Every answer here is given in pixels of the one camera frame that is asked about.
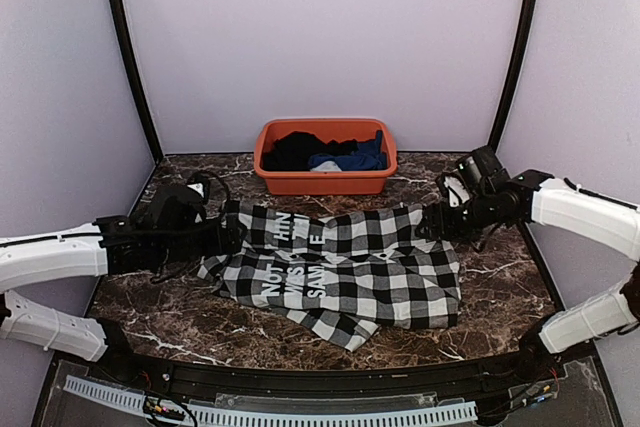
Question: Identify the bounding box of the black white plaid shirt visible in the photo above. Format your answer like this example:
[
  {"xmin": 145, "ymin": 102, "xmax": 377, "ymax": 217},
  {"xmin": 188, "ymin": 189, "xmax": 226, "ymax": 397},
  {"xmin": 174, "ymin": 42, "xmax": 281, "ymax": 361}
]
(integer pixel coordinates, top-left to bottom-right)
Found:
[{"xmin": 198, "ymin": 201, "xmax": 461, "ymax": 352}]

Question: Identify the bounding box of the black garment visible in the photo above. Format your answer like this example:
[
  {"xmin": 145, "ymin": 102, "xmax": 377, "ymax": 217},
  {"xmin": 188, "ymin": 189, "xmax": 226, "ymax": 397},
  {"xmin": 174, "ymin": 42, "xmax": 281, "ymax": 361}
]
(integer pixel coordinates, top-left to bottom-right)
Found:
[{"xmin": 261, "ymin": 132, "xmax": 358, "ymax": 172}]

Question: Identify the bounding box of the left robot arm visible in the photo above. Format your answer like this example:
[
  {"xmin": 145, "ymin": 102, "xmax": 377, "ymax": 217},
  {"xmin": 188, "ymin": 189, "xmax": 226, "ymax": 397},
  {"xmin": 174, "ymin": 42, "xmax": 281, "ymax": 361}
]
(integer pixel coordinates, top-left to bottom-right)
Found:
[{"xmin": 1, "ymin": 199, "xmax": 242, "ymax": 383}]

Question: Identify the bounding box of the blue garment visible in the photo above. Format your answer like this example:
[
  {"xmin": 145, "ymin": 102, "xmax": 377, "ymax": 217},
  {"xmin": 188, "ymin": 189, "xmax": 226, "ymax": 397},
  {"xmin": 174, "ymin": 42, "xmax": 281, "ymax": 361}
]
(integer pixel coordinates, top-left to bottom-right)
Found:
[{"xmin": 307, "ymin": 130, "xmax": 389, "ymax": 171}]

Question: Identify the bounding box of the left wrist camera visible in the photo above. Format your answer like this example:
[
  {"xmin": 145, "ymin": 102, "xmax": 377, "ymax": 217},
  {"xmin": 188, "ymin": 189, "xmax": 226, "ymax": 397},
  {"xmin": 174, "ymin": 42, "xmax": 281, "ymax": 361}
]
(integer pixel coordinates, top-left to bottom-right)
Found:
[{"xmin": 144, "ymin": 171, "xmax": 231, "ymax": 230}]

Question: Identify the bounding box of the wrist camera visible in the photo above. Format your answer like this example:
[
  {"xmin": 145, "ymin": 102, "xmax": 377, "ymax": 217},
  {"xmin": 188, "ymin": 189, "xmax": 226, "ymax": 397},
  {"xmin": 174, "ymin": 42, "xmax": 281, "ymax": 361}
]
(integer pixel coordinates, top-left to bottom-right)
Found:
[
  {"xmin": 436, "ymin": 145, "xmax": 510, "ymax": 207},
  {"xmin": 144, "ymin": 171, "xmax": 231, "ymax": 230}
]

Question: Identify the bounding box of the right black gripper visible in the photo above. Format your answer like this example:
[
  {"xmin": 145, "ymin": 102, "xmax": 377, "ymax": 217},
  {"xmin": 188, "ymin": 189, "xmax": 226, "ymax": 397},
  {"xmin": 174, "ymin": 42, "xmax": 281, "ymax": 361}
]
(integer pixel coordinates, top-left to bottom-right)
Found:
[{"xmin": 416, "ymin": 189, "xmax": 499, "ymax": 243}]

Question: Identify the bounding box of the right black frame post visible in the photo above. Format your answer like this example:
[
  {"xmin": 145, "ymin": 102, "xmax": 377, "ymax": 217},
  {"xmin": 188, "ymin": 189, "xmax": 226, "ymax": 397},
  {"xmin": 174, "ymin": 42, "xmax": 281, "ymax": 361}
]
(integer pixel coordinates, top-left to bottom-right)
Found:
[{"xmin": 488, "ymin": 0, "xmax": 537, "ymax": 151}]

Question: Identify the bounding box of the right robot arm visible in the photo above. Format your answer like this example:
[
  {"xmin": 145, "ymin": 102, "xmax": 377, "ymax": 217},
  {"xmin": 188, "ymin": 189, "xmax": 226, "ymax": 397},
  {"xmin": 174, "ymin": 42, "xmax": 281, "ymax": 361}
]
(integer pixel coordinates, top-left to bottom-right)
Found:
[{"xmin": 416, "ymin": 170, "xmax": 639, "ymax": 381}]

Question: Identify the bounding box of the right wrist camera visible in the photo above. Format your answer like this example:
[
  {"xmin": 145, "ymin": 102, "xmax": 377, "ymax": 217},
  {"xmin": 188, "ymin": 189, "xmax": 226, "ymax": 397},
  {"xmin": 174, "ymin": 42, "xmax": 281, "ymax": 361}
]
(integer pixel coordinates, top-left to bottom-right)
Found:
[{"xmin": 436, "ymin": 145, "xmax": 510, "ymax": 207}]

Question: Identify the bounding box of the left black frame post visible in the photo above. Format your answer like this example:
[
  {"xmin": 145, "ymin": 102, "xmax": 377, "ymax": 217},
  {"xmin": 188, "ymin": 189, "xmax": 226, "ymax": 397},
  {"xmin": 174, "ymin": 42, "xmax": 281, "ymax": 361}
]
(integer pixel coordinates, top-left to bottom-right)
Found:
[{"xmin": 108, "ymin": 0, "xmax": 164, "ymax": 165}]

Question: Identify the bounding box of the black front rail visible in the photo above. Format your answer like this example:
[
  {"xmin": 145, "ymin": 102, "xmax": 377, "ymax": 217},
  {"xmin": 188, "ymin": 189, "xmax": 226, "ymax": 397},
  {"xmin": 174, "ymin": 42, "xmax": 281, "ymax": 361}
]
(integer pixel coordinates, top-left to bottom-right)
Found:
[{"xmin": 89, "ymin": 352, "xmax": 566, "ymax": 400}]

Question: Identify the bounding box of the orange plastic basin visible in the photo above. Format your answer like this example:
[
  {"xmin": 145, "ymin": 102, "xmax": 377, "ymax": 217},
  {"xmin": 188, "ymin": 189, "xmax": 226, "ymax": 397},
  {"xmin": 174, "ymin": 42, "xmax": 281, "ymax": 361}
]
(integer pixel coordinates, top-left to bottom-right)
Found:
[{"xmin": 254, "ymin": 118, "xmax": 398, "ymax": 196}]

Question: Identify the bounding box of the black frame post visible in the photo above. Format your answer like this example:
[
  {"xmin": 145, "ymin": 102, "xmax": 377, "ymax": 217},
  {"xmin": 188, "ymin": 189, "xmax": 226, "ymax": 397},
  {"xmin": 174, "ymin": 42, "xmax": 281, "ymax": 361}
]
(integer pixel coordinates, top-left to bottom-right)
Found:
[
  {"xmin": 108, "ymin": 0, "xmax": 164, "ymax": 165},
  {"xmin": 488, "ymin": 0, "xmax": 537, "ymax": 151}
]

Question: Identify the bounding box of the white slotted cable duct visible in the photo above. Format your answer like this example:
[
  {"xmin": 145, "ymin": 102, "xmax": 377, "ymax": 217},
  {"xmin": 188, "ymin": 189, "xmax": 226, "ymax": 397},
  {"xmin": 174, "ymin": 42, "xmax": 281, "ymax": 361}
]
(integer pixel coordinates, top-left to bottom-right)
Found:
[{"xmin": 63, "ymin": 375, "xmax": 478, "ymax": 427}]

